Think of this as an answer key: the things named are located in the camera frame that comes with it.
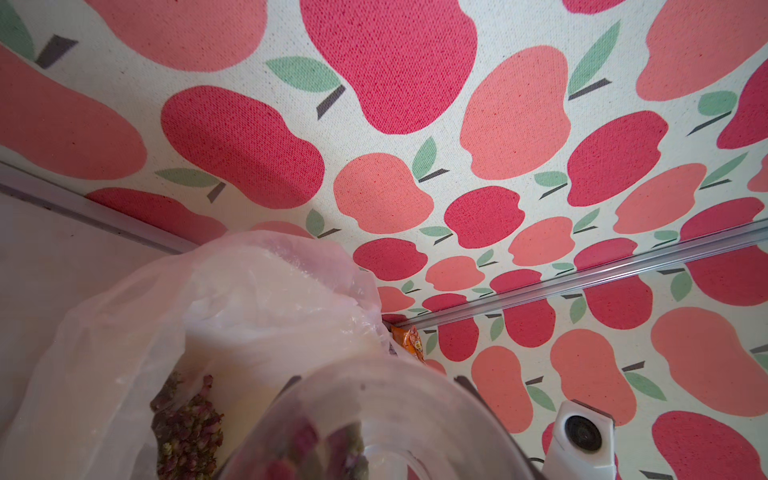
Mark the clear tea jar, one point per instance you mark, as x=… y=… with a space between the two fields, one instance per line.
x=416 y=423

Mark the orange snack packet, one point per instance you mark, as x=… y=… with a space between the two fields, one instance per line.
x=409 y=340

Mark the clear plastic bin liner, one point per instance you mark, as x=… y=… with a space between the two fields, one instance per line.
x=251 y=309

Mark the rose buds in middle jar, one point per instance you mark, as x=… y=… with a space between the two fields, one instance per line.
x=306 y=454

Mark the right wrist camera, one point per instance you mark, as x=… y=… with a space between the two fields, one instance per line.
x=582 y=444

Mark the right aluminium frame post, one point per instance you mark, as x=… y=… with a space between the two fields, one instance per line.
x=692 y=250

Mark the aluminium frame post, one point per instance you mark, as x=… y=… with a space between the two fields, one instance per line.
x=41 y=193
x=692 y=250

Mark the left aluminium frame post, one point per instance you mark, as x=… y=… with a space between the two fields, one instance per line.
x=41 y=193

